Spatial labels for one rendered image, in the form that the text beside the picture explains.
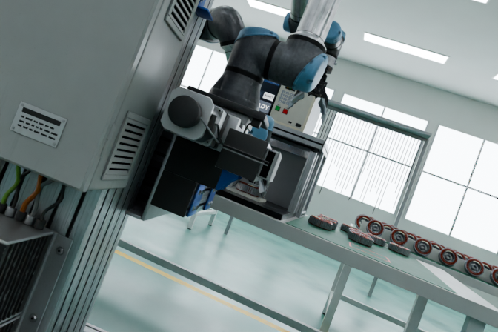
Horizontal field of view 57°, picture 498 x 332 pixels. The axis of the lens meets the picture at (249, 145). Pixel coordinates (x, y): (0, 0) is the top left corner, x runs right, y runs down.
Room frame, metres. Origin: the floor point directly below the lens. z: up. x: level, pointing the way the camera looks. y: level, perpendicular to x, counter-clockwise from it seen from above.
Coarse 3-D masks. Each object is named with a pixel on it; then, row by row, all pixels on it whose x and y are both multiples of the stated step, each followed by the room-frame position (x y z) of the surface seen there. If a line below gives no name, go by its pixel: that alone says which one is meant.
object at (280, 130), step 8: (280, 128) 2.04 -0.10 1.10; (288, 128) 2.03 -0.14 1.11; (280, 136) 2.44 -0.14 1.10; (288, 136) 2.03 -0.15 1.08; (296, 136) 2.02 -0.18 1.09; (304, 136) 2.01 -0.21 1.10; (312, 136) 2.01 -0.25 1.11; (304, 144) 2.04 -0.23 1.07; (312, 144) 2.00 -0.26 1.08; (320, 144) 2.00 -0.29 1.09; (320, 152) 2.13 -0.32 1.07; (328, 152) 2.39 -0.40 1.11
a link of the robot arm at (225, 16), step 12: (216, 12) 1.53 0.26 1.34; (228, 12) 1.52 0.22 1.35; (216, 24) 1.52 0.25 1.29; (228, 24) 1.50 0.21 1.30; (240, 24) 1.52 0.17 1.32; (216, 36) 1.57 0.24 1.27; (228, 36) 1.51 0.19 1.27; (228, 48) 1.53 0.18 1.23; (252, 132) 1.57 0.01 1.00; (264, 132) 1.59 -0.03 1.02
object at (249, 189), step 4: (236, 184) 1.94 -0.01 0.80; (240, 184) 1.91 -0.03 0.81; (244, 184) 1.90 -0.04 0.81; (248, 184) 1.98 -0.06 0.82; (236, 188) 1.94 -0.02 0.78; (240, 188) 1.90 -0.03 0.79; (244, 188) 1.90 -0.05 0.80; (248, 188) 1.89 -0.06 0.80; (252, 188) 1.89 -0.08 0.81; (256, 188) 1.90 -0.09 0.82; (244, 192) 1.90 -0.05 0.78; (248, 192) 1.89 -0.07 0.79; (252, 192) 1.89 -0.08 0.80; (256, 192) 1.90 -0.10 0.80; (256, 196) 1.92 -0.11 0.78
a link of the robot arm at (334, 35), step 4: (332, 24) 1.61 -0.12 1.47; (336, 24) 1.61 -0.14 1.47; (332, 28) 1.61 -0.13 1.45; (336, 28) 1.61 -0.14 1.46; (340, 28) 1.61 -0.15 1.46; (328, 32) 1.62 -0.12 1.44; (332, 32) 1.61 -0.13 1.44; (336, 32) 1.61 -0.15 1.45; (340, 32) 1.61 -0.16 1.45; (328, 36) 1.61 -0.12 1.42; (332, 36) 1.61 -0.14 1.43; (336, 36) 1.61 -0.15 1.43; (340, 36) 1.64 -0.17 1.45; (328, 40) 1.62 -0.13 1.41; (332, 40) 1.62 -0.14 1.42; (336, 40) 1.63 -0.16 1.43; (340, 40) 1.67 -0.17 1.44; (328, 44) 1.67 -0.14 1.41; (332, 44) 1.66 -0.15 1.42; (336, 44) 1.68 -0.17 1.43; (328, 48) 1.71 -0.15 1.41; (332, 48) 1.70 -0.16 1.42
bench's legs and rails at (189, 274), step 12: (120, 240) 2.78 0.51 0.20; (132, 252) 2.75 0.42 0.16; (144, 252) 2.74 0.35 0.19; (168, 264) 2.70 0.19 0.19; (192, 276) 2.66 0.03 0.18; (204, 276) 2.68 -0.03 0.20; (216, 288) 2.62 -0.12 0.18; (228, 288) 2.63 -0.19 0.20; (240, 300) 2.59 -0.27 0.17; (252, 300) 2.58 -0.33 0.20; (420, 300) 2.38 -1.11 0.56; (264, 312) 2.55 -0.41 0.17; (276, 312) 2.54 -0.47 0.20; (420, 312) 2.37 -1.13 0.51; (288, 324) 2.52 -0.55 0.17; (300, 324) 2.50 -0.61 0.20; (408, 324) 2.38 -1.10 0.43; (468, 324) 1.52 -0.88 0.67; (480, 324) 1.51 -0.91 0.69
